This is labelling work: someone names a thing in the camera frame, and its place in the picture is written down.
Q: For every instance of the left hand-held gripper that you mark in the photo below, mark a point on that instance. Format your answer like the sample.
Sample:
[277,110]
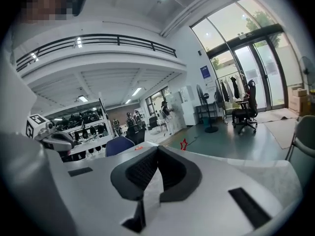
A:
[53,139]

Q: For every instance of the black head-worn camera mount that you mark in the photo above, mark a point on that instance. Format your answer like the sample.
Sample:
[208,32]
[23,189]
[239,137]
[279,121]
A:
[80,2]

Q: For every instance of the cardboard box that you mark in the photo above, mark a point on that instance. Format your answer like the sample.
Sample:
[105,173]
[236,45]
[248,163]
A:
[300,99]

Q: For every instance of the cardboard floor sheet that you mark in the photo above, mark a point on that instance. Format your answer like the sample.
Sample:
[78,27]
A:
[280,129]

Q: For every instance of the black balcony railing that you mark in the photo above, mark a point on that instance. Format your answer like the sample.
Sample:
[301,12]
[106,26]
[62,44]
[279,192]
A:
[98,37]

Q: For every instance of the grey chair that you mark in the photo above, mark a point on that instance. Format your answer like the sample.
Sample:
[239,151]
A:
[304,134]

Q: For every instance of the person's white shirt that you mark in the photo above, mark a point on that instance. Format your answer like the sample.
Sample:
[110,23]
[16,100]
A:
[17,102]

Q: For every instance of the blue chair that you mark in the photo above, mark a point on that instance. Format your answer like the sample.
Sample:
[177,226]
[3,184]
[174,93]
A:
[120,145]

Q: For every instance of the white cabinet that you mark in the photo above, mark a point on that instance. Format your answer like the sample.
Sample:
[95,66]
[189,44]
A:
[188,107]

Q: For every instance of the clothes rack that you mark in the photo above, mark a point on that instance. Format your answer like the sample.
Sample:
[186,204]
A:
[229,92]

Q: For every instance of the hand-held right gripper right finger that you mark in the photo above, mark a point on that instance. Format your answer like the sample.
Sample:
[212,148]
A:
[209,193]

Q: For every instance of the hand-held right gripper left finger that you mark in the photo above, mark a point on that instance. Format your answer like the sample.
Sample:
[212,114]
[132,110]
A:
[93,195]

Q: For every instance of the blue wall poster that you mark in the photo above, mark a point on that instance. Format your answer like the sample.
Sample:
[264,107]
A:
[205,72]

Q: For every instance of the black office chair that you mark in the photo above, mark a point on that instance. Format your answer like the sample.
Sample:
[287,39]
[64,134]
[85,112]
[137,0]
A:
[247,112]
[135,134]

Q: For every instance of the black floor fan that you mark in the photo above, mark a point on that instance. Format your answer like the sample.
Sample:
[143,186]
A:
[209,107]

